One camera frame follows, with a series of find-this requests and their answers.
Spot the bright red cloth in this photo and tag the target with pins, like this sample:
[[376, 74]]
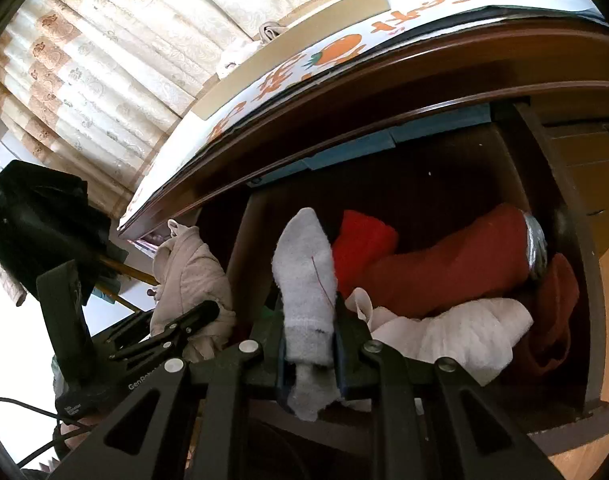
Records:
[[364, 245]]

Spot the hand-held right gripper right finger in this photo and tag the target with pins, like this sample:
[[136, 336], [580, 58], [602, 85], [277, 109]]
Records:
[[399, 400]]

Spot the wooden coat rack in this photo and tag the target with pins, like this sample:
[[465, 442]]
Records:
[[129, 271]]

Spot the dark wooden desk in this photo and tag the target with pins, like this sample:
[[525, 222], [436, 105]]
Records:
[[384, 90]]

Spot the shiny silver object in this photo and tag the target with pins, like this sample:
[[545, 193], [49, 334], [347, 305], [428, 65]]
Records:
[[535, 247]]

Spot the grey sock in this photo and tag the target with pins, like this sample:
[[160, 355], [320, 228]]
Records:
[[304, 280]]

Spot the blue tape strip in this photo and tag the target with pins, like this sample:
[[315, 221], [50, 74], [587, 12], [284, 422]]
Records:
[[354, 147]]

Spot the wooden desk drawer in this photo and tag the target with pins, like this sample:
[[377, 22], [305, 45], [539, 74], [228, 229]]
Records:
[[244, 240]]

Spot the floral beige curtain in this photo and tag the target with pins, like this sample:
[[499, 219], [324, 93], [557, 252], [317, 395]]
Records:
[[134, 50]]

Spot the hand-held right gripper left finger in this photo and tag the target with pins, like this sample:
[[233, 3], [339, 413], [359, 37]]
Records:
[[224, 390]]

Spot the pale pink knit garment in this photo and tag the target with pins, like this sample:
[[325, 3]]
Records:
[[449, 335]]

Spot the large dark red garment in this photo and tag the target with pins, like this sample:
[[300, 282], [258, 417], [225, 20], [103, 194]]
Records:
[[459, 265]]

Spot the pale beige garment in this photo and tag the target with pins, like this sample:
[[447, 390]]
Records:
[[189, 270]]

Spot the maroon cloth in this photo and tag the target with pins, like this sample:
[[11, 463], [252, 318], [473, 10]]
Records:
[[554, 310]]

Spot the black hanging garment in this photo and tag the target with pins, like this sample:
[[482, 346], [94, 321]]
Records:
[[39, 210]]

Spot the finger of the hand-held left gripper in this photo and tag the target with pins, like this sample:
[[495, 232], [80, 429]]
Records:
[[127, 326], [194, 315]]

